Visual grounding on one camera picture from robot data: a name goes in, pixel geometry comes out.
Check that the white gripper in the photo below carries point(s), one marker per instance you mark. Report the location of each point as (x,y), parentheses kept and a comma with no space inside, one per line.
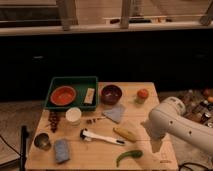
(153,131)

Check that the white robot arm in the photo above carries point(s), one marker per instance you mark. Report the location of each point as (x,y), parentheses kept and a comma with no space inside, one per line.
(167,117)

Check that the dark purple bowl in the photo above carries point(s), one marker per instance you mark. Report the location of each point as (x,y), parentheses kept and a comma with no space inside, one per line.
(111,94)

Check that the orange bowl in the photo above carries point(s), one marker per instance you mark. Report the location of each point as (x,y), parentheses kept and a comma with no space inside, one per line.
(63,95)

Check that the orange tomato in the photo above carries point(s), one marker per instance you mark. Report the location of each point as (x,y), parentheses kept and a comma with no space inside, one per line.
(142,95)

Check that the green chili pepper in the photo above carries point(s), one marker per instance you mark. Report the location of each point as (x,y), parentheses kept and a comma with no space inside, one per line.
(131,153)

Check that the light blue cloth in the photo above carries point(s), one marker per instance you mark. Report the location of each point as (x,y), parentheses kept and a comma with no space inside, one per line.
(115,113)

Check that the small brown twig piece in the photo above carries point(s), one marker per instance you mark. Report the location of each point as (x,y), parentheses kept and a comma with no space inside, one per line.
(94,120)

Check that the small wooden block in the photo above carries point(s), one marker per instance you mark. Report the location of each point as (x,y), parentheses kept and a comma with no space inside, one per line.
(89,96)

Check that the white cup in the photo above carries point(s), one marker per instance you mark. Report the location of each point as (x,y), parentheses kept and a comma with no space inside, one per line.
(73,115)

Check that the green plastic tray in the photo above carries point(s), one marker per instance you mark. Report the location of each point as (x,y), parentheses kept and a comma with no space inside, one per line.
(80,84)

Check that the blue sponge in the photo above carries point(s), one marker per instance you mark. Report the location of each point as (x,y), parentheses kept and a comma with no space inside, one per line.
(61,151)

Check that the dark red grape bunch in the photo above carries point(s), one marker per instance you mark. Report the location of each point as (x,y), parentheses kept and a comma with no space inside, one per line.
(53,121)

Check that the small metal cup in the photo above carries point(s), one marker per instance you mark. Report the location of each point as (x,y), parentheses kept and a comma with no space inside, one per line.
(42,141)

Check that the black pole stand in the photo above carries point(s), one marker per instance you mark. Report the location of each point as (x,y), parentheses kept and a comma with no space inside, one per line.
(24,136)

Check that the white handled brush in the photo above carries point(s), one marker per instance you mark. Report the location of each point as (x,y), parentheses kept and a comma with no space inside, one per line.
(88,136)

